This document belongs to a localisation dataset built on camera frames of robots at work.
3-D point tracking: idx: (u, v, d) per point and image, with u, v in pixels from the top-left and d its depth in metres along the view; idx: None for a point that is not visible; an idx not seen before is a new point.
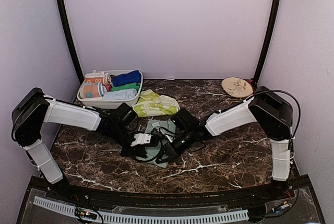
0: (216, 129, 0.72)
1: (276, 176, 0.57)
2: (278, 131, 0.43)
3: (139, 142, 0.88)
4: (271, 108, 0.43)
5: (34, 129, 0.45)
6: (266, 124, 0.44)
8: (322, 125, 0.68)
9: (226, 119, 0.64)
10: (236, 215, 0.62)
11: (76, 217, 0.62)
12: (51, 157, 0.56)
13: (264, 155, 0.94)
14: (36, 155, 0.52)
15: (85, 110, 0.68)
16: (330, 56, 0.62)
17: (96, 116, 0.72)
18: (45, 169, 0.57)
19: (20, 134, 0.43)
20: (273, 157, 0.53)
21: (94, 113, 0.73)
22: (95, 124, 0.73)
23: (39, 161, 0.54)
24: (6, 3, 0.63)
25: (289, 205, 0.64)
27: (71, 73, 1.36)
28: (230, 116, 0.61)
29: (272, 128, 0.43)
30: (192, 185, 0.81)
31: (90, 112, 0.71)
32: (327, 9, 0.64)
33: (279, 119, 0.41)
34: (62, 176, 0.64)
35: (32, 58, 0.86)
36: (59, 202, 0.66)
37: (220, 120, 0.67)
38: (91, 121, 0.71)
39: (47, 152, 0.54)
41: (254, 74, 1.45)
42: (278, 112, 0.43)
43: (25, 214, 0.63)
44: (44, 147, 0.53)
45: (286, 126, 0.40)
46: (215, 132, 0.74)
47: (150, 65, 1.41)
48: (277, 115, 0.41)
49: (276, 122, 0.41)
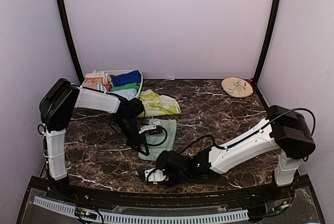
0: (223, 167, 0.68)
1: (281, 183, 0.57)
2: (302, 153, 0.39)
3: (146, 128, 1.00)
4: (295, 132, 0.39)
5: (66, 114, 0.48)
6: (293, 150, 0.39)
8: (322, 125, 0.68)
9: (239, 156, 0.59)
10: (237, 215, 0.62)
11: (76, 217, 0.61)
12: (62, 152, 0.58)
13: (264, 155, 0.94)
14: (55, 145, 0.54)
15: (107, 96, 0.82)
16: (330, 56, 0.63)
17: (116, 100, 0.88)
18: (54, 163, 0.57)
19: (54, 120, 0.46)
20: (281, 168, 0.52)
21: (115, 97, 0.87)
22: (115, 106, 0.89)
23: (53, 153, 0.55)
24: (6, 3, 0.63)
25: (289, 205, 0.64)
27: (71, 73, 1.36)
28: (244, 153, 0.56)
29: (299, 151, 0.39)
30: (192, 184, 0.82)
31: (110, 96, 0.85)
32: (327, 9, 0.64)
33: (307, 140, 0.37)
34: (66, 174, 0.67)
35: (32, 58, 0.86)
36: (59, 202, 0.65)
37: (230, 158, 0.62)
38: (111, 104, 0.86)
39: (62, 144, 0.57)
41: (254, 74, 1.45)
42: (302, 132, 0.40)
43: (25, 214, 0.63)
44: (63, 139, 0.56)
45: (314, 146, 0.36)
46: (223, 170, 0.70)
47: (150, 65, 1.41)
48: (305, 138, 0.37)
49: (303, 144, 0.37)
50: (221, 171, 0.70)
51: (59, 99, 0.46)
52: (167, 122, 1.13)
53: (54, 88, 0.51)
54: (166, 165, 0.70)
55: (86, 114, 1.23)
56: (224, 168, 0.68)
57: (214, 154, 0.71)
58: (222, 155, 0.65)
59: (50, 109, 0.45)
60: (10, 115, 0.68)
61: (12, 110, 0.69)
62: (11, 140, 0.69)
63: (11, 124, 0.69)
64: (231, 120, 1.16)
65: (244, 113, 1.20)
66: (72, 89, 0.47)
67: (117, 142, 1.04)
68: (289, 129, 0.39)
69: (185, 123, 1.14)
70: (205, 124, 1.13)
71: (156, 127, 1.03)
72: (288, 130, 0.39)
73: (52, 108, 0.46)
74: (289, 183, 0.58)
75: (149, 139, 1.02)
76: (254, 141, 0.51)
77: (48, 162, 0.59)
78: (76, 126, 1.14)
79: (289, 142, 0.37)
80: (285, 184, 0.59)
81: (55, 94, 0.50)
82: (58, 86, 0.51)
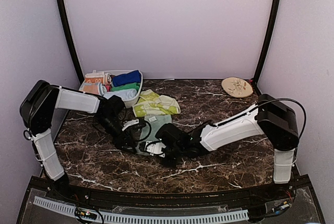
0: (213, 144, 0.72)
1: (278, 180, 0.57)
2: (285, 142, 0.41)
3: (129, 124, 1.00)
4: (279, 120, 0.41)
5: (47, 114, 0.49)
6: (276, 138, 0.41)
8: (322, 124, 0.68)
9: (226, 134, 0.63)
10: (236, 215, 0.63)
11: (76, 217, 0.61)
12: (54, 151, 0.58)
13: (264, 155, 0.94)
14: (44, 146, 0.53)
15: (85, 95, 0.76)
16: (330, 55, 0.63)
17: (96, 99, 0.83)
18: (48, 164, 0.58)
19: (36, 121, 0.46)
20: (275, 164, 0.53)
21: (93, 97, 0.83)
22: (95, 106, 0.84)
23: (45, 154, 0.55)
24: (6, 3, 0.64)
25: (289, 205, 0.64)
27: (71, 73, 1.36)
28: (231, 131, 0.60)
29: (282, 140, 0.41)
30: (192, 185, 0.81)
31: (89, 96, 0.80)
32: (327, 9, 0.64)
33: (290, 130, 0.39)
34: (63, 173, 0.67)
35: (32, 58, 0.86)
36: (58, 202, 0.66)
37: (219, 135, 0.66)
38: (91, 103, 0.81)
39: (52, 144, 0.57)
41: (254, 74, 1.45)
42: (287, 124, 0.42)
43: (25, 214, 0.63)
44: (50, 138, 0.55)
45: (296, 138, 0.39)
46: (212, 148, 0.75)
47: (150, 65, 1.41)
48: (287, 128, 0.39)
49: (286, 135, 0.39)
50: (209, 148, 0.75)
51: (39, 99, 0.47)
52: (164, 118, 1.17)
53: (33, 91, 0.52)
54: (162, 135, 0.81)
55: (86, 114, 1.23)
56: (213, 144, 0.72)
57: (206, 129, 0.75)
58: (213, 131, 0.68)
59: (32, 111, 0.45)
60: (10, 115, 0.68)
61: (12, 110, 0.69)
62: (11, 140, 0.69)
63: (11, 124, 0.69)
64: None
65: None
66: (51, 88, 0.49)
67: None
68: (274, 117, 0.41)
69: (185, 123, 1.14)
70: None
71: (139, 121, 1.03)
72: (273, 117, 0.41)
73: (33, 109, 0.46)
74: (287, 181, 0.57)
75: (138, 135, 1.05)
76: (241, 122, 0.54)
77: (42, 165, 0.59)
78: (76, 126, 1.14)
79: (272, 128, 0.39)
80: (282, 183, 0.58)
81: (34, 96, 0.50)
82: (37, 89, 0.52)
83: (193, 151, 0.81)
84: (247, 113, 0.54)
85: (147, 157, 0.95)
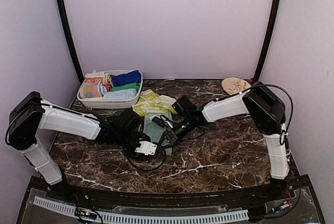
0: (212, 116, 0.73)
1: (275, 175, 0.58)
2: (265, 124, 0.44)
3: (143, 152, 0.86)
4: (264, 103, 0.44)
5: (29, 134, 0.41)
6: (257, 117, 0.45)
8: (322, 125, 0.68)
9: (221, 108, 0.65)
10: (237, 215, 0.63)
11: (76, 217, 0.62)
12: (48, 161, 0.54)
13: (264, 155, 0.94)
14: (34, 157, 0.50)
15: (84, 119, 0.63)
16: (329, 56, 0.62)
17: (95, 126, 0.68)
18: (43, 171, 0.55)
19: (14, 140, 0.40)
20: (269, 153, 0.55)
21: (94, 122, 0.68)
22: (94, 133, 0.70)
23: (36, 163, 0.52)
24: (6, 4, 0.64)
25: (289, 205, 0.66)
27: (71, 73, 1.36)
28: (224, 105, 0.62)
29: (261, 121, 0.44)
30: (191, 185, 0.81)
31: (90, 121, 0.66)
32: (327, 10, 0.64)
33: (270, 113, 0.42)
34: (62, 178, 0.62)
35: (32, 58, 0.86)
36: (59, 202, 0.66)
37: (214, 108, 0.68)
38: (89, 129, 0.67)
39: (44, 156, 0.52)
41: (254, 74, 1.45)
42: (271, 109, 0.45)
43: (25, 214, 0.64)
44: (42, 150, 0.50)
45: (275, 121, 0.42)
46: (210, 119, 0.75)
47: (150, 65, 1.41)
48: (268, 110, 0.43)
49: (266, 117, 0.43)
50: (207, 120, 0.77)
51: (22, 117, 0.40)
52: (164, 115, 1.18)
53: (24, 102, 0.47)
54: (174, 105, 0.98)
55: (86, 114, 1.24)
56: (211, 117, 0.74)
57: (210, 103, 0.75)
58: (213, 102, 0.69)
59: (11, 127, 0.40)
60: None
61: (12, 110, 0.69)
62: None
63: None
64: (231, 120, 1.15)
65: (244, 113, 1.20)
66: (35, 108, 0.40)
67: None
68: (259, 98, 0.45)
69: None
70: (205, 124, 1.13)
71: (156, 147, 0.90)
72: (257, 98, 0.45)
73: (13, 126, 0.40)
74: (282, 178, 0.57)
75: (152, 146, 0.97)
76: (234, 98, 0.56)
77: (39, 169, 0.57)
78: None
79: (252, 106, 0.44)
80: (278, 179, 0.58)
81: (23, 108, 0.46)
82: (28, 100, 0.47)
83: (195, 118, 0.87)
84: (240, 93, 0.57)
85: (147, 157, 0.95)
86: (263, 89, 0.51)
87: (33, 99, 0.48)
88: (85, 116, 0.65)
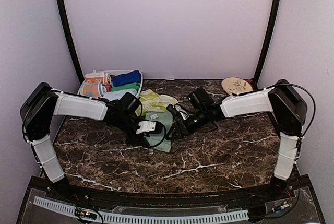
0: (230, 112, 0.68)
1: (277, 174, 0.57)
2: (288, 124, 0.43)
3: (143, 129, 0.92)
4: (289, 103, 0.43)
5: (44, 121, 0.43)
6: (280, 116, 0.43)
8: (322, 125, 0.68)
9: (242, 103, 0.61)
10: (236, 215, 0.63)
11: (76, 217, 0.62)
12: (54, 156, 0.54)
13: (264, 155, 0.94)
14: (43, 152, 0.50)
15: (91, 101, 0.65)
16: (330, 56, 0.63)
17: (102, 106, 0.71)
18: (47, 167, 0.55)
19: (31, 129, 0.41)
20: (279, 153, 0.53)
21: (100, 103, 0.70)
22: (102, 113, 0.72)
23: (43, 158, 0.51)
24: (6, 4, 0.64)
25: (289, 205, 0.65)
27: (71, 73, 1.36)
28: (247, 101, 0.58)
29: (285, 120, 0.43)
30: (192, 185, 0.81)
31: (96, 102, 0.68)
32: (327, 10, 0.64)
33: (296, 113, 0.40)
34: (64, 175, 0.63)
35: (32, 58, 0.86)
36: (59, 202, 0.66)
37: (234, 104, 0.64)
38: (96, 110, 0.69)
39: (51, 149, 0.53)
41: (254, 74, 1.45)
42: (297, 109, 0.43)
43: (25, 213, 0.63)
44: (50, 144, 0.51)
45: (300, 122, 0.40)
46: (228, 115, 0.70)
47: (150, 65, 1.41)
48: (294, 110, 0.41)
49: (291, 117, 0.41)
50: (225, 115, 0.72)
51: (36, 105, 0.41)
52: (164, 115, 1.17)
53: (34, 93, 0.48)
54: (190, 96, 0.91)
55: None
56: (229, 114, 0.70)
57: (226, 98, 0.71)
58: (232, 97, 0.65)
59: (27, 116, 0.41)
60: (10, 115, 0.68)
61: (12, 110, 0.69)
62: (11, 141, 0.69)
63: (11, 124, 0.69)
64: (231, 120, 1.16)
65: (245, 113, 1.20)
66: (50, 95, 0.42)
67: (117, 142, 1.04)
68: (285, 97, 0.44)
69: None
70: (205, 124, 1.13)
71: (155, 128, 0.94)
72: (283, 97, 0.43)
73: (30, 115, 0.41)
74: (284, 179, 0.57)
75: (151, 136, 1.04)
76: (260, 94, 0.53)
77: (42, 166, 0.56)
78: (76, 126, 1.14)
79: (277, 104, 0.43)
80: (280, 179, 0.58)
81: (34, 98, 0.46)
82: (38, 90, 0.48)
83: (212, 112, 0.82)
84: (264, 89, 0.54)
85: (147, 157, 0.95)
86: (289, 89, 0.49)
87: (43, 89, 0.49)
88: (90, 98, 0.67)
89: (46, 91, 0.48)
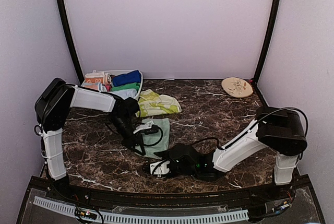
0: (226, 166, 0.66)
1: (279, 181, 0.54)
2: (295, 151, 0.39)
3: (141, 128, 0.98)
4: (281, 130, 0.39)
5: (61, 113, 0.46)
6: (282, 149, 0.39)
8: (321, 124, 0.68)
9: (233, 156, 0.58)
10: (236, 215, 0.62)
11: (76, 217, 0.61)
12: (61, 151, 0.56)
13: (264, 155, 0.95)
14: (52, 145, 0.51)
15: (102, 95, 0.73)
16: (330, 55, 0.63)
17: (111, 98, 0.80)
18: (52, 164, 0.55)
19: (50, 120, 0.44)
20: (277, 166, 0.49)
21: (109, 96, 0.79)
22: (110, 105, 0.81)
23: (51, 153, 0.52)
24: (6, 4, 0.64)
25: (289, 205, 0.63)
27: (71, 73, 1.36)
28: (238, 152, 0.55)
29: (289, 149, 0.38)
30: (192, 184, 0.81)
31: (106, 96, 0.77)
32: (327, 9, 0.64)
33: (294, 136, 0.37)
34: (66, 173, 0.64)
35: (31, 58, 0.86)
36: (59, 202, 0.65)
37: (227, 158, 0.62)
38: (106, 103, 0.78)
39: (60, 144, 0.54)
41: (254, 74, 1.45)
42: (289, 130, 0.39)
43: (25, 214, 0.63)
44: (60, 137, 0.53)
45: (304, 141, 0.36)
46: (226, 169, 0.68)
47: (150, 65, 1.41)
48: (289, 134, 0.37)
49: (292, 142, 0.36)
50: (225, 171, 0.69)
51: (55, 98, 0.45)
52: (160, 121, 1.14)
53: (50, 88, 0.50)
54: (181, 157, 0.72)
55: (86, 114, 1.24)
56: (227, 167, 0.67)
57: (217, 153, 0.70)
58: (222, 155, 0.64)
59: (46, 109, 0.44)
60: (11, 115, 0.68)
61: (13, 110, 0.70)
62: (11, 140, 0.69)
63: (11, 124, 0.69)
64: (231, 120, 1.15)
65: (244, 113, 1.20)
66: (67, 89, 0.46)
67: (117, 142, 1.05)
68: (275, 129, 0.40)
69: (185, 123, 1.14)
70: (205, 124, 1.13)
71: (152, 127, 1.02)
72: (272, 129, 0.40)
73: (48, 107, 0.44)
74: (288, 183, 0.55)
75: (147, 141, 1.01)
76: (245, 141, 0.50)
77: (47, 162, 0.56)
78: (76, 126, 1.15)
79: (273, 140, 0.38)
80: (283, 184, 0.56)
81: (50, 93, 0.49)
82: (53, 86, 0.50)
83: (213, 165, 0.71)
84: (248, 130, 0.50)
85: (147, 157, 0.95)
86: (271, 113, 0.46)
87: (58, 84, 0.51)
88: (101, 92, 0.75)
89: (60, 85, 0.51)
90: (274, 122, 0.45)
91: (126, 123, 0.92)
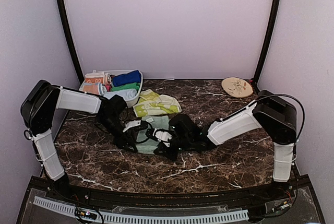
0: (218, 139, 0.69)
1: (277, 178, 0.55)
2: (283, 137, 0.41)
3: (130, 126, 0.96)
4: (275, 113, 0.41)
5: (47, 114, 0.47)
6: (271, 130, 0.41)
8: (321, 124, 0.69)
9: (227, 128, 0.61)
10: (237, 215, 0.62)
11: (76, 217, 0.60)
12: (55, 151, 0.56)
13: (264, 155, 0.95)
14: (45, 147, 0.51)
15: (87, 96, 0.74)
16: (329, 55, 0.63)
17: (97, 99, 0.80)
18: (49, 165, 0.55)
19: (36, 122, 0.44)
20: (274, 160, 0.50)
21: (95, 97, 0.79)
22: (96, 106, 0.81)
23: (45, 155, 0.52)
24: (6, 4, 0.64)
25: (289, 205, 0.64)
27: (71, 73, 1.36)
28: (232, 124, 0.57)
29: (278, 133, 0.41)
30: (192, 185, 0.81)
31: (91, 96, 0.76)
32: (327, 9, 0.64)
33: (286, 122, 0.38)
34: (63, 173, 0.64)
35: (31, 58, 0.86)
36: (58, 202, 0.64)
37: (220, 130, 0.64)
38: (93, 103, 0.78)
39: (52, 144, 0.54)
41: (254, 74, 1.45)
42: (284, 117, 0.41)
43: (25, 213, 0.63)
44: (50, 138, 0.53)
45: (293, 129, 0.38)
46: (217, 142, 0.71)
47: (150, 65, 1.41)
48: (282, 120, 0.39)
49: (283, 128, 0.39)
50: (216, 143, 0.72)
51: (40, 99, 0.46)
52: (160, 118, 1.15)
53: (34, 91, 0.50)
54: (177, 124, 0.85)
55: (86, 114, 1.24)
56: (218, 141, 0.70)
57: (213, 126, 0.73)
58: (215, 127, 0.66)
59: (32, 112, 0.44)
60: (10, 116, 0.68)
61: (12, 110, 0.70)
62: (10, 140, 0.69)
63: (11, 123, 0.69)
64: None
65: None
66: (51, 89, 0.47)
67: None
68: (270, 109, 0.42)
69: None
70: (205, 124, 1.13)
71: (141, 122, 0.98)
72: (267, 108, 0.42)
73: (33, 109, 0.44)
74: (285, 180, 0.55)
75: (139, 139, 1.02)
76: (241, 116, 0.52)
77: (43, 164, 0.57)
78: (76, 126, 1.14)
79: (266, 119, 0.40)
80: (281, 182, 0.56)
81: (35, 97, 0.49)
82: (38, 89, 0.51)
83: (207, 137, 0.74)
84: (246, 107, 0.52)
85: (147, 157, 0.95)
86: (271, 98, 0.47)
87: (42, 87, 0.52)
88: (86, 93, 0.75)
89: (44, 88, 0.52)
90: (271, 106, 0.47)
91: (114, 122, 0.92)
